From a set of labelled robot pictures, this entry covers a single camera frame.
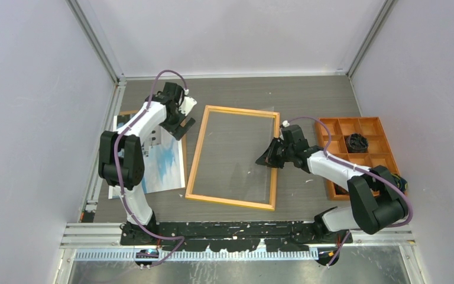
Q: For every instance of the dark rolled tie with blue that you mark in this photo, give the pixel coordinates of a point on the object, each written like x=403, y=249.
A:
x=356, y=143

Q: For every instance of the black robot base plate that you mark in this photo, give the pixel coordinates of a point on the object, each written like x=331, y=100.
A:
x=231, y=236

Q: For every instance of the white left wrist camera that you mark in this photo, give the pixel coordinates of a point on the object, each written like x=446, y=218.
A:
x=187, y=105

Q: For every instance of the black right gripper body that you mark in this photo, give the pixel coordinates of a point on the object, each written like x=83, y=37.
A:
x=285, y=151

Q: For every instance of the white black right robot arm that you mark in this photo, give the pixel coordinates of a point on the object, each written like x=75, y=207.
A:
x=376, y=201

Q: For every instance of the building and sky photo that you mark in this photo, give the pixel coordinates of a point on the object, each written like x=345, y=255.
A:
x=164, y=159

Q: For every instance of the yellow wooden picture frame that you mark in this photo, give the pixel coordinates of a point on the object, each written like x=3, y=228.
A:
x=233, y=156

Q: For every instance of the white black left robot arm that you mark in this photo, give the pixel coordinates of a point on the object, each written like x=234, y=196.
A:
x=121, y=159

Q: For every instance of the brown wooden compartment tray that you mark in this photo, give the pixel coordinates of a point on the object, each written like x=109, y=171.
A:
x=336, y=129

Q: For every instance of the dark rolled tie yellow pattern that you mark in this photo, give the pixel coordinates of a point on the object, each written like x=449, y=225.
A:
x=400, y=182

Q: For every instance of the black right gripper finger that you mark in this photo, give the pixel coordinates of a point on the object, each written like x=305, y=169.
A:
x=275, y=150
x=267, y=161

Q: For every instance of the dark rolled tie brown pattern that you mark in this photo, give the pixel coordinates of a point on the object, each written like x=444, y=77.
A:
x=338, y=190

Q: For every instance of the aluminium rail front edge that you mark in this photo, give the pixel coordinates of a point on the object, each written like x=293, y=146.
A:
x=101, y=241

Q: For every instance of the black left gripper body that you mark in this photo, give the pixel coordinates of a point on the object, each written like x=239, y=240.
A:
x=172, y=123

